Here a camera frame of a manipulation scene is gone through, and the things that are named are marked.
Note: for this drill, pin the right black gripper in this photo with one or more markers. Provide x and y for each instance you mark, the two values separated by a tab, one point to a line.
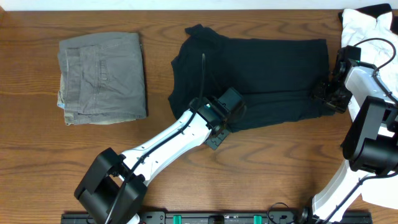
339	106

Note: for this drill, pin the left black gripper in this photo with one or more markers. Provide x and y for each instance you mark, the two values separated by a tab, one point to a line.
214	146

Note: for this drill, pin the black t-shirt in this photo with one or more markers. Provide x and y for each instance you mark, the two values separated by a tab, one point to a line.
275	77

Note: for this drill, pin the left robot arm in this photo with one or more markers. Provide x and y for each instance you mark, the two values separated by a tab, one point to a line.
113	188

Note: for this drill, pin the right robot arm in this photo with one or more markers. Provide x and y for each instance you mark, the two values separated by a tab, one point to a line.
369	149

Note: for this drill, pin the black garment under white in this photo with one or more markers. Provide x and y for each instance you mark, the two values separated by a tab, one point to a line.
379	9

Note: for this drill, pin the folded grey khaki pants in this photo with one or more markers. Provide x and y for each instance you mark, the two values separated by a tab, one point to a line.
102	79

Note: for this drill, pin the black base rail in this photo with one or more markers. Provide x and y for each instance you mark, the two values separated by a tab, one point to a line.
283	217

